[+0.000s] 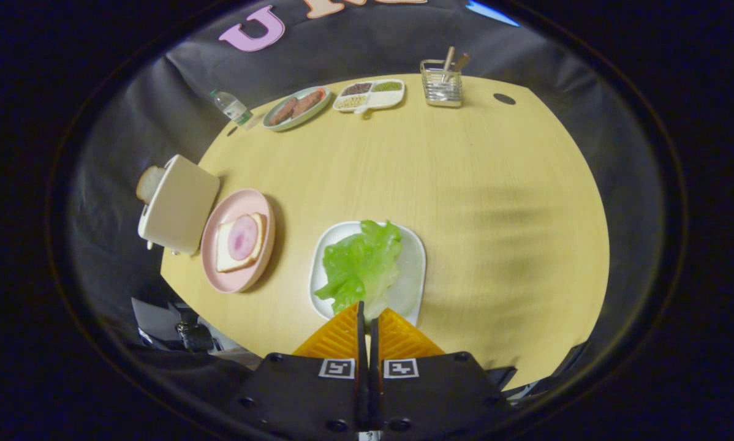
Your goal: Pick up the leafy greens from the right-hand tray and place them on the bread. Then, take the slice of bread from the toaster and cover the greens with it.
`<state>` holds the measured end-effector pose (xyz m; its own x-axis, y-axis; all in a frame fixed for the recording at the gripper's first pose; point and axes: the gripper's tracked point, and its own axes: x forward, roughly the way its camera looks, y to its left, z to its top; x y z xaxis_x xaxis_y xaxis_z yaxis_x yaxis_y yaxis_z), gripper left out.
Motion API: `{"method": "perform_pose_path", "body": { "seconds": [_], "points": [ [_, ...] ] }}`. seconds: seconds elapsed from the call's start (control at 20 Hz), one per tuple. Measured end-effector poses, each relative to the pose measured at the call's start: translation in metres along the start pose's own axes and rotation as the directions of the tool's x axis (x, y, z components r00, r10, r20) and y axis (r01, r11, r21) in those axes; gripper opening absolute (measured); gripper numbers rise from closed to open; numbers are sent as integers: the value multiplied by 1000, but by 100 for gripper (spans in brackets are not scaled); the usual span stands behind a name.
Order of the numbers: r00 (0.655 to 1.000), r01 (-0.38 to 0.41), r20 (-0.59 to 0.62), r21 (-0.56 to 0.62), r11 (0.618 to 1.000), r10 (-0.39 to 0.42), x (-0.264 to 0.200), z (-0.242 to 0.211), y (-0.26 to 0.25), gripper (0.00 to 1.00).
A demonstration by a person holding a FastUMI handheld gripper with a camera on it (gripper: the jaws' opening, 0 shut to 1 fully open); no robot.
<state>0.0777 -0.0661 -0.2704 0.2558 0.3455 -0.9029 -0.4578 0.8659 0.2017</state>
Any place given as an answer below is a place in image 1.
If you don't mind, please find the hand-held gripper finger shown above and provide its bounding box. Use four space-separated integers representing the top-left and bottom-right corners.
368 308 517 433
227 301 368 433

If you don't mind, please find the green lettuce leaf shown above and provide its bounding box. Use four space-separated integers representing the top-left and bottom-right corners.
315 220 403 315

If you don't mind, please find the white square plate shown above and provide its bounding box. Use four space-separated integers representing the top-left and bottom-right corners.
309 221 427 326

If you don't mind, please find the white bread slice with ham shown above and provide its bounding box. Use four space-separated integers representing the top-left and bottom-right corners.
215 212 268 274

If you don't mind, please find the pink round plate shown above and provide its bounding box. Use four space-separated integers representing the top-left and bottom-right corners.
201 189 276 294

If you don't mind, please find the cream toaster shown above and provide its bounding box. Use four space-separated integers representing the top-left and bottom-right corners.
137 154 221 256

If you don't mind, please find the green oval plate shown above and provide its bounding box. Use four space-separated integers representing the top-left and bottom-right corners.
262 86 332 132

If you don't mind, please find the brown sausage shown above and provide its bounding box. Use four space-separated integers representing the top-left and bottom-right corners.
291 90 324 119
268 97 298 127

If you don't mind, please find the white divided condiment tray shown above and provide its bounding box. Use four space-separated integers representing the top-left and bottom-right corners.
333 79 406 115

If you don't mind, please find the clear plastic water bottle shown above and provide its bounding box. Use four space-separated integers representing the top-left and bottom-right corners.
210 89 254 128

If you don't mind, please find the toasted bread slice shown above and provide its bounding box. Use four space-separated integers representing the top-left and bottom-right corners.
136 166 167 205

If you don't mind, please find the black backdrop cloth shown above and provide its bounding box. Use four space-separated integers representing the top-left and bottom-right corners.
67 0 668 393

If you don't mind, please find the wire mesh utensil holder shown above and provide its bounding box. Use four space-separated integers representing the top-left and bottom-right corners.
420 59 464 108

